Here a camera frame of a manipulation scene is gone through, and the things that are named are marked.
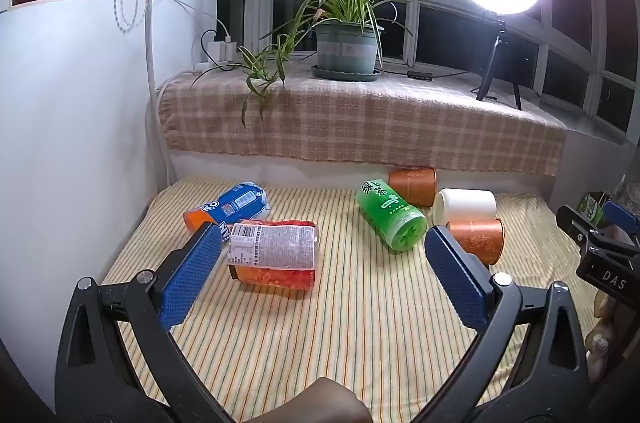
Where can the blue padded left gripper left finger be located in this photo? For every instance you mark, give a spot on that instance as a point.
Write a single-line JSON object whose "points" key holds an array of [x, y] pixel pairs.
{"points": [[117, 360]]}

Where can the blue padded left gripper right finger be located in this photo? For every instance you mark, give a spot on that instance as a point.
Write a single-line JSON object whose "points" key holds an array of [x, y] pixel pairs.
{"points": [[548, 381]]}

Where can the orange cylinder cup near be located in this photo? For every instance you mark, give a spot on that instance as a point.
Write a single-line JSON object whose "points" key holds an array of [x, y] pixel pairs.
{"points": [[484, 239]]}

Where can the orange cylinder cup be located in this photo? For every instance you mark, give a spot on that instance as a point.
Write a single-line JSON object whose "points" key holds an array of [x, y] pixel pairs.
{"points": [[484, 239], [418, 187]]}

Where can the white cylinder cup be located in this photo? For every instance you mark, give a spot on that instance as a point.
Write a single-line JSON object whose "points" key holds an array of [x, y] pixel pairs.
{"points": [[451, 204]]}

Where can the orange cylinder cup far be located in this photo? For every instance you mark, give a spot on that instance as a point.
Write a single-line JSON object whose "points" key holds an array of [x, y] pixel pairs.
{"points": [[418, 187]]}

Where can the operator hand at bottom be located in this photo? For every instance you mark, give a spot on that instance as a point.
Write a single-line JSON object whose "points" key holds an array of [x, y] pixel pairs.
{"points": [[322, 401]]}

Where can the striped yellow table cloth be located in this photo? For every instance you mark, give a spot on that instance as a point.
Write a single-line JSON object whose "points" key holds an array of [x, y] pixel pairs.
{"points": [[378, 323]]}

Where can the green white box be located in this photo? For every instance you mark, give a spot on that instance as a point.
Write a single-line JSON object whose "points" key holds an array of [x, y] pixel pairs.
{"points": [[591, 206]]}

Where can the plaid beige windowsill cloth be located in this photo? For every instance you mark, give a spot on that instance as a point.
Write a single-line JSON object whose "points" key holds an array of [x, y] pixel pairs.
{"points": [[392, 121]]}

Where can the orange snack bag white label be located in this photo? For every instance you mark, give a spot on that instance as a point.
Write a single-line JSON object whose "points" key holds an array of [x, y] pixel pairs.
{"points": [[274, 254]]}

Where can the blue orange cookie package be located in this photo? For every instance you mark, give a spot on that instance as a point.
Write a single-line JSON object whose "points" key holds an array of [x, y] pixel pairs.
{"points": [[243, 201]]}

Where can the black light tripod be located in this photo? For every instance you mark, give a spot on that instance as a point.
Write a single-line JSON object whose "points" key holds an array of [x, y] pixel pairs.
{"points": [[500, 57]]}

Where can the potted spider plant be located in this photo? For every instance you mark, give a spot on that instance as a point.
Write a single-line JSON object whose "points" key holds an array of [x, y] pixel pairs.
{"points": [[349, 46]]}

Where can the white power strip with chargers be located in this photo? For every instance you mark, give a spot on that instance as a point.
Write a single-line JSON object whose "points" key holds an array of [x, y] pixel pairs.
{"points": [[219, 55]]}

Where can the black cable inline box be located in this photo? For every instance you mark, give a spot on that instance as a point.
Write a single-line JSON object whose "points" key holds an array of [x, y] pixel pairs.
{"points": [[419, 75]]}

